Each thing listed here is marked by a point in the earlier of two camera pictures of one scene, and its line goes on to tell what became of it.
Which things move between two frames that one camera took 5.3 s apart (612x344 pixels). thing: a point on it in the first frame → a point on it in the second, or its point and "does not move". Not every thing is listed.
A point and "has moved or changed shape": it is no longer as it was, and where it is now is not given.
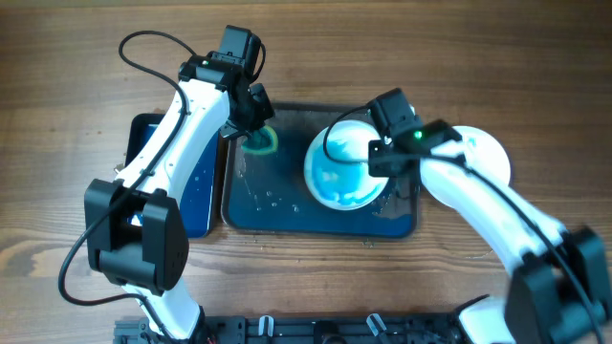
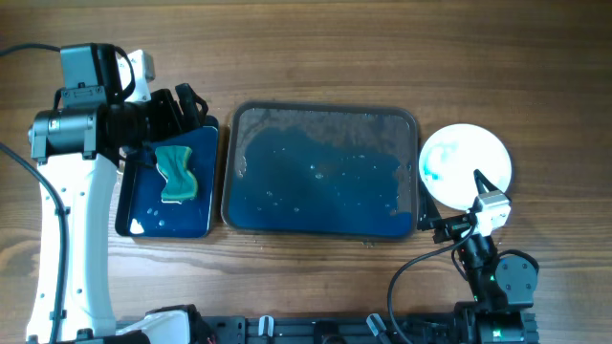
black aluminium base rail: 300,329 does not move
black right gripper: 379,169 → 429,215
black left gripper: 266,110 → 172,119
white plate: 483,155 does not move
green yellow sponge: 264,140 has moved or changed shape
